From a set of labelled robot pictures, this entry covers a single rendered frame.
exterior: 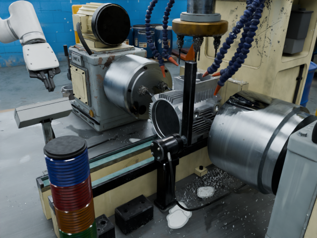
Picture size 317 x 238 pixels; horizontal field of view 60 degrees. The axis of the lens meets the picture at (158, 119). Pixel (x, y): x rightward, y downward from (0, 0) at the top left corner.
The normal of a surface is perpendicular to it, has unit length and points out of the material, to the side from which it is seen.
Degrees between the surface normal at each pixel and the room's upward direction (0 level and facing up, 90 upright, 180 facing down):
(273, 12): 90
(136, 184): 90
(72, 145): 0
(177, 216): 0
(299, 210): 89
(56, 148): 0
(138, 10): 90
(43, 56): 50
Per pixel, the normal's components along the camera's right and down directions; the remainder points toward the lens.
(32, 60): 0.42, -0.31
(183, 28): -0.62, 0.33
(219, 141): -0.77, 0.11
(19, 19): -0.07, -0.11
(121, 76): -0.63, -0.32
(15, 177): 0.01, -0.91
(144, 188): 0.63, 0.33
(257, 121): -0.48, -0.54
